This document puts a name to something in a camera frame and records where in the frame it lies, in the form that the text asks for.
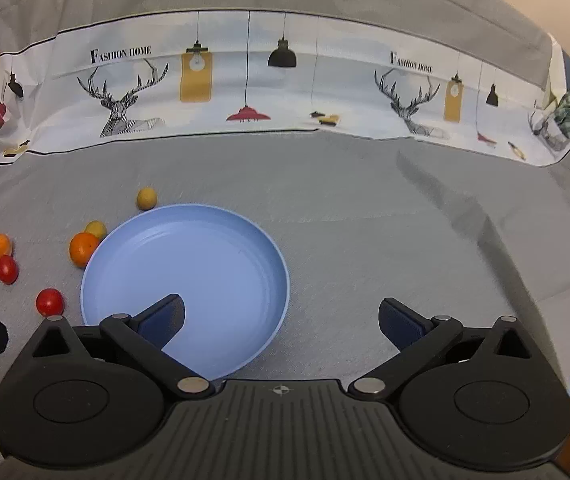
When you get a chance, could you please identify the grey printed bed sheet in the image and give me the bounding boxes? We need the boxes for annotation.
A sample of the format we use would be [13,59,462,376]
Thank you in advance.
[0,0,570,480]

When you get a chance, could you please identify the red cherry tomato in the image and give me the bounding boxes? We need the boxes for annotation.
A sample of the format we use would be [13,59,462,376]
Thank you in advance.
[36,288,64,317]
[0,255,19,285]

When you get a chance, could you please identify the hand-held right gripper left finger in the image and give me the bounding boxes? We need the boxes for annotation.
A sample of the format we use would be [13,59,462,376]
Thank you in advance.
[30,294,216,401]

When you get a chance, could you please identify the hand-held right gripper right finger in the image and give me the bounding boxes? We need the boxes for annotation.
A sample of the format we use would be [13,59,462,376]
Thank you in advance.
[347,297,533,401]

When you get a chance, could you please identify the blue plate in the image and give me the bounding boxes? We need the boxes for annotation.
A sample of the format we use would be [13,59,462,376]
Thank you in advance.
[81,203,290,378]

